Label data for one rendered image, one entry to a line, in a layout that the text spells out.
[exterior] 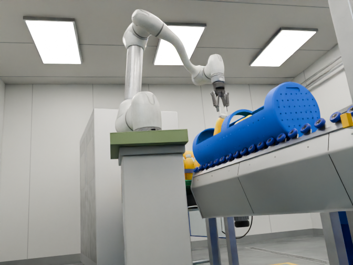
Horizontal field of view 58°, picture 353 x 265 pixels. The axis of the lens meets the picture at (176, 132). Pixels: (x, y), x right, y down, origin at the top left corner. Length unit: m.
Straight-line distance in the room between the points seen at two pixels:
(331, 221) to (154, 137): 0.81
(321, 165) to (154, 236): 0.77
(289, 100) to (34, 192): 5.43
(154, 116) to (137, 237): 0.61
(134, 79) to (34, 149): 4.73
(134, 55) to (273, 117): 0.99
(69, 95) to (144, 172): 5.32
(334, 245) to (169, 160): 0.77
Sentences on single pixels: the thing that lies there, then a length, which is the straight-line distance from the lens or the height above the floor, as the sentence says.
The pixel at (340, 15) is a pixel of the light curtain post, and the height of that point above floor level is 1.15.
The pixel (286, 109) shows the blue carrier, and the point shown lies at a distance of 1.54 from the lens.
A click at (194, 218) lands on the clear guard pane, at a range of 3.19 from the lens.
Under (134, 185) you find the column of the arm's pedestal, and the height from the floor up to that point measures 0.82.
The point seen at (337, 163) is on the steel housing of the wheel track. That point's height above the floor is 0.79.
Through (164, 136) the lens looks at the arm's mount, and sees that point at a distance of 1.50.
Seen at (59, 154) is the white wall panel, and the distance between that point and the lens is 6.42.
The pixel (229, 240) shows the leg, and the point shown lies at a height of 0.48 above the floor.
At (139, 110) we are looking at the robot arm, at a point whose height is 1.21.
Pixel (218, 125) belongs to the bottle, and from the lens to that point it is 2.10.
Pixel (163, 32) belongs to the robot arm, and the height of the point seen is 1.76.
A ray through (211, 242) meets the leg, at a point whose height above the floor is 0.48.
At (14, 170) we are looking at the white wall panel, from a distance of 6.53.
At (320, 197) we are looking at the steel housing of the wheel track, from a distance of 1.38.
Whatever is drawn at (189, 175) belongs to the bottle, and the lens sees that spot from 2.32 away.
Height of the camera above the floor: 0.67
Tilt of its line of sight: 14 degrees up
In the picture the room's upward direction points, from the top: 5 degrees counter-clockwise
